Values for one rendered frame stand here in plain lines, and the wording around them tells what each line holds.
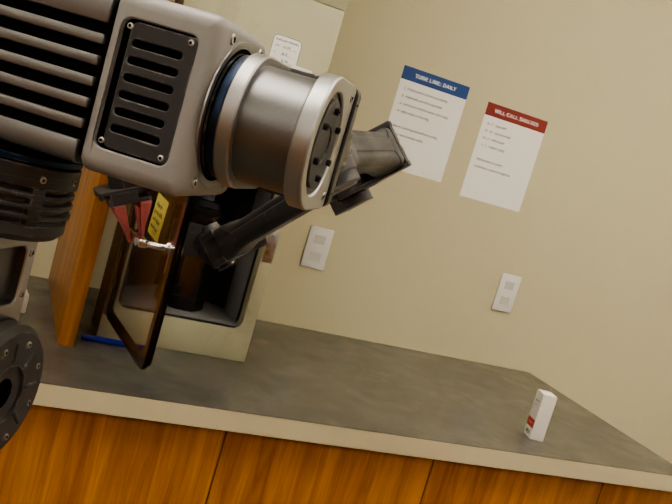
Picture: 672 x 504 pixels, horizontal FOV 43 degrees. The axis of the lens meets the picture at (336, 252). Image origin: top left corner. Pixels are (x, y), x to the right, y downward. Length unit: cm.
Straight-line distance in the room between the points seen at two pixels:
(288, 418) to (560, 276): 132
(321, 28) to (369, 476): 91
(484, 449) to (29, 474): 88
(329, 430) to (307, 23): 81
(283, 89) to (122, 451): 99
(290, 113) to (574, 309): 213
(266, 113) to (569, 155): 198
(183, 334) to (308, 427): 36
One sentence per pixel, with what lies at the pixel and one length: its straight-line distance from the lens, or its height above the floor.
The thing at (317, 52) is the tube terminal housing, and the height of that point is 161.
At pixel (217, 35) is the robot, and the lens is 71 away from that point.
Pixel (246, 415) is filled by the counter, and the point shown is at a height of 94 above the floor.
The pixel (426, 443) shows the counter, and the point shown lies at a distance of 173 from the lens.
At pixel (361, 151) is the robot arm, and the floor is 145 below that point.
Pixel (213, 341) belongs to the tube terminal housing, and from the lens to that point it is 182.
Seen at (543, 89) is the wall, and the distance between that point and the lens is 255.
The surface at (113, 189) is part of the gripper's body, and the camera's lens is 146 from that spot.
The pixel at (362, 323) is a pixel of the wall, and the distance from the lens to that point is 241.
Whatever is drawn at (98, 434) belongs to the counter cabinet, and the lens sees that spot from 156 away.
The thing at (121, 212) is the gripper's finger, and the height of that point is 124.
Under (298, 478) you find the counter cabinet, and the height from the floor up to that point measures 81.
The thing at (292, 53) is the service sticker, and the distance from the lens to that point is 176.
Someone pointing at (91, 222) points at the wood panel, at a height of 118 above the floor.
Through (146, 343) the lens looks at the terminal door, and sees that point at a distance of 147.
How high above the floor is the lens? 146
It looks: 7 degrees down
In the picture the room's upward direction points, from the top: 17 degrees clockwise
